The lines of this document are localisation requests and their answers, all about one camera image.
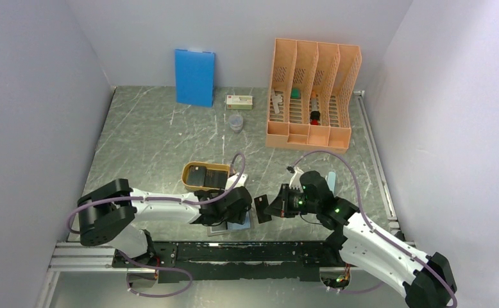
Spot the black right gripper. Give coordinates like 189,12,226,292
264,184,319,218

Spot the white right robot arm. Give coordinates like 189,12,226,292
260,170,457,307

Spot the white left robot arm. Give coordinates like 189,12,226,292
77,178,253,267

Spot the stack of black cards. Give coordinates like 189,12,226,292
186,166,228,189

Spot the orange oval plastic tray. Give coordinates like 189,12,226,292
182,162,231,192

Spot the light blue eraser bar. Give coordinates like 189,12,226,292
325,171,336,194

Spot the clear round plastic jar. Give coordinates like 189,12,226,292
228,114,244,133

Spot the black red stamp knob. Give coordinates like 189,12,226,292
310,110,321,125

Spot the small green white carton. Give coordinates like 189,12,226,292
225,95,253,110

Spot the orange grey utility knife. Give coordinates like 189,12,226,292
310,91,319,112

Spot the green eraser block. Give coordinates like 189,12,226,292
291,88,301,99

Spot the peach desk file organizer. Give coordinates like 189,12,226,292
266,38,362,153

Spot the blue upright box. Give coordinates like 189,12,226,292
174,49,215,107

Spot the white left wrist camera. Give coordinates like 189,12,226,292
224,173,248,190

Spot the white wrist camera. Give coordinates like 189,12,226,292
287,166,304,191
224,173,248,190

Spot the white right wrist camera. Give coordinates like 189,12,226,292
287,166,304,191

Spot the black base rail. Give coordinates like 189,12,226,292
136,241,345,283

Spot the grey metal bracket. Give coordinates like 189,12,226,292
271,89,283,114

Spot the aluminium frame rail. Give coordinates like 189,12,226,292
35,242,435,308

